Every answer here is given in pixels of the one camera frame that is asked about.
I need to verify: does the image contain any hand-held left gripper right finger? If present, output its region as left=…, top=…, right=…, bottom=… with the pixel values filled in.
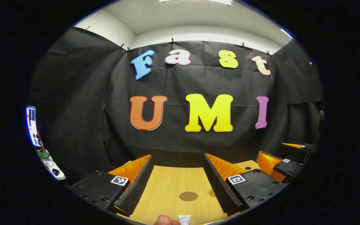
left=202, top=153, right=288, bottom=217

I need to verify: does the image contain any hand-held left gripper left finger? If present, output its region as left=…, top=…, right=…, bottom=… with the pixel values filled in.
left=68, top=154, right=154, bottom=218

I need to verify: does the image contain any round brown coaster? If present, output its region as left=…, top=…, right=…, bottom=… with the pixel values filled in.
left=179, top=191, right=198, bottom=202

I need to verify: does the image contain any wooden desktop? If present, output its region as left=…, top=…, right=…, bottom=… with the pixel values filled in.
left=117, top=159, right=262, bottom=225

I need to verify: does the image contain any black backdrop cloth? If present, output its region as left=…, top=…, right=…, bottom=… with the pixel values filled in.
left=27, top=27, right=324, bottom=185

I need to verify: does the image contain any white side desk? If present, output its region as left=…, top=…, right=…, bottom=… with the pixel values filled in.
left=36, top=149, right=66, bottom=181

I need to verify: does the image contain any computer monitor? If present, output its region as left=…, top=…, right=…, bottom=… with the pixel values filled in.
left=26, top=106, right=41, bottom=147

